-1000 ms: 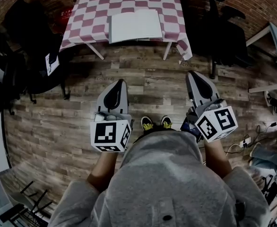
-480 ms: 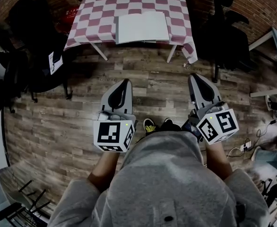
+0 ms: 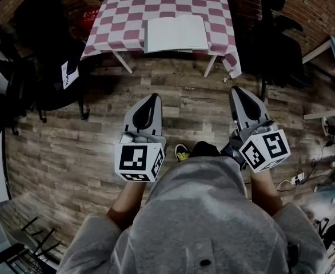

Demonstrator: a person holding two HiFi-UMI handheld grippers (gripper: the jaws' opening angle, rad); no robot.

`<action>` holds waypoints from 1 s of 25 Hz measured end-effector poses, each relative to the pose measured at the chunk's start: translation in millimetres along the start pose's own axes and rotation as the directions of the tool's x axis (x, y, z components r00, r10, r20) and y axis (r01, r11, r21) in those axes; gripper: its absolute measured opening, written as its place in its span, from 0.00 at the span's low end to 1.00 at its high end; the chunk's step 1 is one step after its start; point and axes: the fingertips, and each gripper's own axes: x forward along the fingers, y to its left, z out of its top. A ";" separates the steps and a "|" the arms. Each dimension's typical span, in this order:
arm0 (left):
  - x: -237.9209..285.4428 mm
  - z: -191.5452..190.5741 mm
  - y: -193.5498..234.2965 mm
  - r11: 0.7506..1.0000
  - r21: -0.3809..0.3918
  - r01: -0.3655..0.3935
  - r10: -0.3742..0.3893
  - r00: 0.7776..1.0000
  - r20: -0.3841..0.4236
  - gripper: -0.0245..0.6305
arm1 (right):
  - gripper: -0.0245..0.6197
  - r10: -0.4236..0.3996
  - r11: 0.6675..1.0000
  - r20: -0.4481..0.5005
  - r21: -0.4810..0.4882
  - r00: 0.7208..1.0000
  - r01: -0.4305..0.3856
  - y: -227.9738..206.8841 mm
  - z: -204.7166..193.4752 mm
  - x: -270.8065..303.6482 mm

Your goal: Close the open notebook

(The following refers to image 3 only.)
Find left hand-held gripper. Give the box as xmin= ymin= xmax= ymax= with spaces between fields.
xmin=114 ymin=93 xmax=168 ymax=184

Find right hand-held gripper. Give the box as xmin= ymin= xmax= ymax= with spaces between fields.
xmin=228 ymin=86 xmax=292 ymax=173

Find white notebook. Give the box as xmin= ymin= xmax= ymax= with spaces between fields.
xmin=143 ymin=14 xmax=210 ymax=54

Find person's right forearm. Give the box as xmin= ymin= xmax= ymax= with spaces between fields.
xmin=249 ymin=168 xmax=284 ymax=218

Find person's left forearm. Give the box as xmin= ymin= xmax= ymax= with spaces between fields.
xmin=106 ymin=178 xmax=158 ymax=231

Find person's black yellow shoe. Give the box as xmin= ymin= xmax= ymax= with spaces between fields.
xmin=174 ymin=143 xmax=192 ymax=163

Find person's black trouser leg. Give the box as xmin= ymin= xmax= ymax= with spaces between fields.
xmin=190 ymin=140 xmax=222 ymax=158

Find white table leg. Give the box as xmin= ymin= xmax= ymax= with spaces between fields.
xmin=112 ymin=50 xmax=134 ymax=75
xmin=203 ymin=54 xmax=218 ymax=78

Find black office chair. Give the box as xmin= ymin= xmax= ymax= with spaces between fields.
xmin=12 ymin=0 xmax=91 ymax=123
xmin=0 ymin=58 xmax=40 ymax=136
xmin=238 ymin=0 xmax=313 ymax=102

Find white power strip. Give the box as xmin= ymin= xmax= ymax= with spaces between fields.
xmin=290 ymin=172 xmax=305 ymax=186

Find white printed paper sheet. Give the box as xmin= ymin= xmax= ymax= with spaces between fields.
xmin=61 ymin=60 xmax=80 ymax=90

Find red box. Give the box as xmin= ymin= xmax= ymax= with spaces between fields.
xmin=71 ymin=6 xmax=100 ymax=41

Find person's grey hoodie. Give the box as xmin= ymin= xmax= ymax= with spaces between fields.
xmin=55 ymin=155 xmax=329 ymax=274

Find red white checkered tablecloth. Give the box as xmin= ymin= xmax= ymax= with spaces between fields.
xmin=80 ymin=0 xmax=243 ymax=79

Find black tripod stand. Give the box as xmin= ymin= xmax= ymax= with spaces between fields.
xmin=313 ymin=217 xmax=335 ymax=252

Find black cable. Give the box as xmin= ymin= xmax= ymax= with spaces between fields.
xmin=276 ymin=141 xmax=333 ymax=194

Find black wire rack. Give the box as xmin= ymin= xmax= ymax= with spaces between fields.
xmin=0 ymin=216 xmax=61 ymax=274

